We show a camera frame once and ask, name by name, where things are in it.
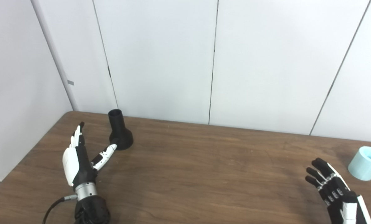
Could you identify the black and white left hand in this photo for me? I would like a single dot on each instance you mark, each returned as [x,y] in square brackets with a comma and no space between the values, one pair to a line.
[79,165]

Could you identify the black and white right hand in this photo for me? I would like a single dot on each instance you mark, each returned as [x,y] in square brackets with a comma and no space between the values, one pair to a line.
[341,199]

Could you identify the black funnel-shaped nozzle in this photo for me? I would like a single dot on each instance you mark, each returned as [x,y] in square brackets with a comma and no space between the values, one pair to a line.
[118,130]

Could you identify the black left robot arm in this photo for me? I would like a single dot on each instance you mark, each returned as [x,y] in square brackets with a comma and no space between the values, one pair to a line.
[90,208]

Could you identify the small grey wall tag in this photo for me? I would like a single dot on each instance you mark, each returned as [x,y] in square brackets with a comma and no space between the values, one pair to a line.
[70,82]

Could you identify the black wall panel hinge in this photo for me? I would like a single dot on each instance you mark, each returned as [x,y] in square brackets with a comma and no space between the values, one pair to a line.
[109,72]

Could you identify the white wall corner post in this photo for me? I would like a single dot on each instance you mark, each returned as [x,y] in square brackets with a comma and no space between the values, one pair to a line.
[56,59]

